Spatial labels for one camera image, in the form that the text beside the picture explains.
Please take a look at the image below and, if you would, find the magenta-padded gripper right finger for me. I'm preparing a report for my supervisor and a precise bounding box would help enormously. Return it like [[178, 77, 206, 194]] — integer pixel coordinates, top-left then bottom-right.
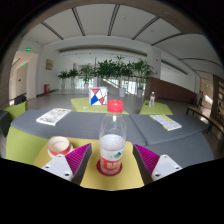
[[132, 143, 184, 187]]

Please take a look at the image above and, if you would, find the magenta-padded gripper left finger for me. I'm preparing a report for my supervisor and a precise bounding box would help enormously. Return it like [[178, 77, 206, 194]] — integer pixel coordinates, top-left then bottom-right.
[[40, 143, 93, 186]]

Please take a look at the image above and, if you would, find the clear red-capped water bottle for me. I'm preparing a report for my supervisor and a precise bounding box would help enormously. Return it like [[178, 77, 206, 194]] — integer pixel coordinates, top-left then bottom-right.
[[98, 99, 128, 176]]

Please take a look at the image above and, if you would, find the small clear water bottle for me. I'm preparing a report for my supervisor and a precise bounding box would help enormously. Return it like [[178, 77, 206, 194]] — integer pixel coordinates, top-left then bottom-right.
[[148, 91, 156, 108]]

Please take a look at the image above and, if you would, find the red floral paper cup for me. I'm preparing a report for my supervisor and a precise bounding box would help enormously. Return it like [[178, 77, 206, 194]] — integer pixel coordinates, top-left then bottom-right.
[[46, 135, 74, 159]]

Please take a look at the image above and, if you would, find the flat round red coaster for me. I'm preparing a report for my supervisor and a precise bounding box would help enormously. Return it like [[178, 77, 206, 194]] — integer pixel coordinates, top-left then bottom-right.
[[96, 159, 123, 177]]

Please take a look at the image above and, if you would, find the yellow and white booklet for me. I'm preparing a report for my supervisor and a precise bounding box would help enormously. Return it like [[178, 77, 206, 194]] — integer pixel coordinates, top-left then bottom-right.
[[149, 114, 183, 132]]

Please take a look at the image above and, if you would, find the white printed magazine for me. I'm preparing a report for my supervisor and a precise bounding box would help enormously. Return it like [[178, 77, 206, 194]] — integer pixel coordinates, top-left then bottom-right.
[[35, 107, 72, 127]]

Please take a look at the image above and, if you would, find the long wooden bench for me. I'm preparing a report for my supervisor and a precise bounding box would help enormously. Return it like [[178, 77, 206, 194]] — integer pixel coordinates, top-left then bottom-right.
[[186, 104, 224, 134]]

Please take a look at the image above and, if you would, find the dark grey upholstered seat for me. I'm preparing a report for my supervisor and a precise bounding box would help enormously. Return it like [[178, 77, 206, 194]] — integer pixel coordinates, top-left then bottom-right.
[[0, 109, 11, 138]]

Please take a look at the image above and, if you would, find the green upholstered seat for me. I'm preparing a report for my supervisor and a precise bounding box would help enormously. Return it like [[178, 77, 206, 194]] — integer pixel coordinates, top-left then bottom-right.
[[2, 100, 29, 122]]

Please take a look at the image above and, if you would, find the person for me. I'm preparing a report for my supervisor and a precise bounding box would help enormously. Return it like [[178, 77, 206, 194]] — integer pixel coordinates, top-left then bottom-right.
[[197, 90, 204, 108]]

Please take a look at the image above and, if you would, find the black backpack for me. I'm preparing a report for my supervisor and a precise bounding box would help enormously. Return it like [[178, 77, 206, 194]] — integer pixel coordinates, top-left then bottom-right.
[[13, 93, 28, 106]]

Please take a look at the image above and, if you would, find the white red blue cube box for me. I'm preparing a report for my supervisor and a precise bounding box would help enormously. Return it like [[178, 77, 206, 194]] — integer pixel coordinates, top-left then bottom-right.
[[88, 86, 109, 107]]

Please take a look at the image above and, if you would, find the wooden bookshelf unit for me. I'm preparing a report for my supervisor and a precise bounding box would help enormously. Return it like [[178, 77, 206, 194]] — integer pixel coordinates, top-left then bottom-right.
[[210, 74, 224, 128]]

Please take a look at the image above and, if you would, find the group of potted plants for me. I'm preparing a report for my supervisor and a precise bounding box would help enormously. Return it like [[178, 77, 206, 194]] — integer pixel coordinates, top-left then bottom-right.
[[58, 55, 155, 99]]

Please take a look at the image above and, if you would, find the framed wall picture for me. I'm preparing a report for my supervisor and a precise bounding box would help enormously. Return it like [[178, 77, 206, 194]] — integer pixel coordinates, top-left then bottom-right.
[[45, 58, 55, 71]]

